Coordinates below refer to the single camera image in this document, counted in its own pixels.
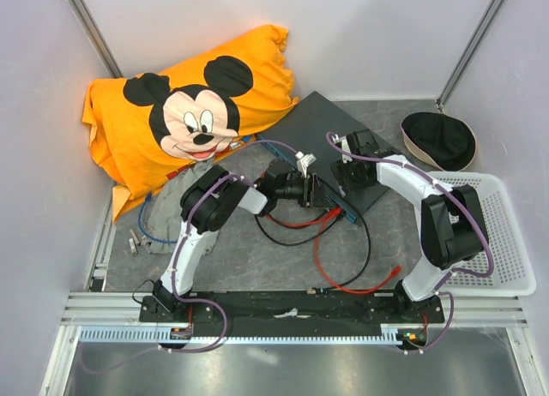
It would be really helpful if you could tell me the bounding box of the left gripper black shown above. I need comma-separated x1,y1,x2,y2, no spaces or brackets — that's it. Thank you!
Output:
275,175,336,210

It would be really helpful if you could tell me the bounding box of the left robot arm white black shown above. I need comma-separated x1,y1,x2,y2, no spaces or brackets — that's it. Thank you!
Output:
152,159,328,321

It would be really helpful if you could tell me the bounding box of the orange Mickey Mouse pillow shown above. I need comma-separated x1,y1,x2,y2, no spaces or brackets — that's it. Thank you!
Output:
81,24,299,220

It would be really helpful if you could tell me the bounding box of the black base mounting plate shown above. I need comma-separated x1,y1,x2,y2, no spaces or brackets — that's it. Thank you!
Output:
139,291,445,336

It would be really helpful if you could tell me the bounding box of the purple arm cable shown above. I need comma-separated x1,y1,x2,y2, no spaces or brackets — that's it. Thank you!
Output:
79,139,301,374
325,132,497,357

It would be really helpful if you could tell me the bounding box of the white slotted cable duct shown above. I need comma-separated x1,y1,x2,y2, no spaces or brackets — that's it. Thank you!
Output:
79,326,402,345

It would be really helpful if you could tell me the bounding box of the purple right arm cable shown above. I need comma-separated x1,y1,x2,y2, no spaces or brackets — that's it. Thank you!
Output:
325,132,497,357

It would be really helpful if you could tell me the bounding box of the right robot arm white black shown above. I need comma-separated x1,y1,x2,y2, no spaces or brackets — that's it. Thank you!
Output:
325,132,495,322

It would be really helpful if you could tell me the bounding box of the grey crumpled cloth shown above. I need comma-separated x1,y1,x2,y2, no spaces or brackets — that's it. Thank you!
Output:
138,161,214,255

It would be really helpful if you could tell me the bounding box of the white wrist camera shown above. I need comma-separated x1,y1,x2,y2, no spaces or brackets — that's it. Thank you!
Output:
333,135,349,155
295,152,317,177

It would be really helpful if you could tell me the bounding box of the white perforated plastic basket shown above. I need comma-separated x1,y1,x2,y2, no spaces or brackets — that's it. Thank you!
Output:
431,171,537,297

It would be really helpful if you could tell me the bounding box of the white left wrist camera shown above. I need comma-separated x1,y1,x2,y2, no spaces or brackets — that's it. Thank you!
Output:
295,152,317,177

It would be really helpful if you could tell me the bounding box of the blue network cable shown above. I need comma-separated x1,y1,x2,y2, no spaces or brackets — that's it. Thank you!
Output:
136,193,179,245

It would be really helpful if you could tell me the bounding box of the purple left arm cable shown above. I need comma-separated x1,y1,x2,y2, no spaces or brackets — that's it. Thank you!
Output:
79,139,301,374

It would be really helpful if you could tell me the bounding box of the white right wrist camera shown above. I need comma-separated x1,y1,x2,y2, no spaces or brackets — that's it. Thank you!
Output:
333,135,349,155

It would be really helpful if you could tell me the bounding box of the dark grey network switch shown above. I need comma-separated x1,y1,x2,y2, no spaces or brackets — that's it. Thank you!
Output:
256,92,388,224

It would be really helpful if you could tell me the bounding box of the black network cable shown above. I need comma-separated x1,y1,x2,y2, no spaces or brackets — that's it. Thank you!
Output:
256,207,373,294

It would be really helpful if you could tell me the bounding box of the black cap with beige brim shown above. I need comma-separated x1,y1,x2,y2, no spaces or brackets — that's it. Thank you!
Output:
401,112,477,171

